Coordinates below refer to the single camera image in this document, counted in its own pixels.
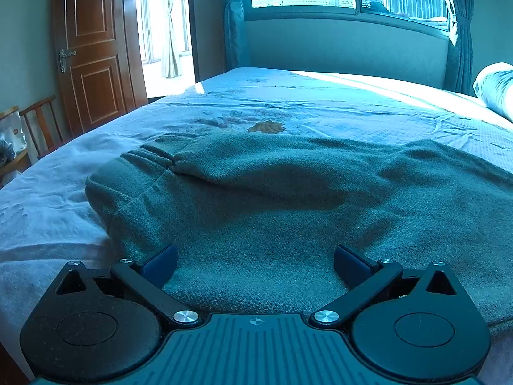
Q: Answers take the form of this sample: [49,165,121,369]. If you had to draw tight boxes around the dark green fleece pants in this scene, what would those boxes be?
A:
[85,132,512,332]

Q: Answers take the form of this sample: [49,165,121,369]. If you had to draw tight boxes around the light blue embroidered bed sheet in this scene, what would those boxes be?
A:
[1,68,512,383]

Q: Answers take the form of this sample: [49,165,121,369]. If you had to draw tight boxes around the wooden chair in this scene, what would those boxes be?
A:
[20,95,65,159]

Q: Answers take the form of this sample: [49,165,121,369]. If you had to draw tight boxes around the white plastic bag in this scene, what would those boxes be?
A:
[1,110,27,154]

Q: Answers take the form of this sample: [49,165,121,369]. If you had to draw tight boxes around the teal curtain right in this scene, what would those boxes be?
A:
[444,0,475,95]

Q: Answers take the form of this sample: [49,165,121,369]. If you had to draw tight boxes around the teal curtain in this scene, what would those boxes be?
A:
[444,0,475,95]
[223,0,250,70]

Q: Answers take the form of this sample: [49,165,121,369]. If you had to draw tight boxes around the folded white blue quilt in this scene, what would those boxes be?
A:
[473,63,513,121]

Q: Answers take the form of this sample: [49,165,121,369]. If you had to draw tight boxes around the brown wooden door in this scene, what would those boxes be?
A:
[52,0,148,136]

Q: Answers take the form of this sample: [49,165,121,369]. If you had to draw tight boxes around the hallway window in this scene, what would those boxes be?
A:
[136,0,191,79]

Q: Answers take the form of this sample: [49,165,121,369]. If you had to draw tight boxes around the teal curtain left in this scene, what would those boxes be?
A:
[223,0,250,70]

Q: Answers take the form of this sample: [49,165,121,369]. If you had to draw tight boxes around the metal door handle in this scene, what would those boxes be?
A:
[57,48,77,74]

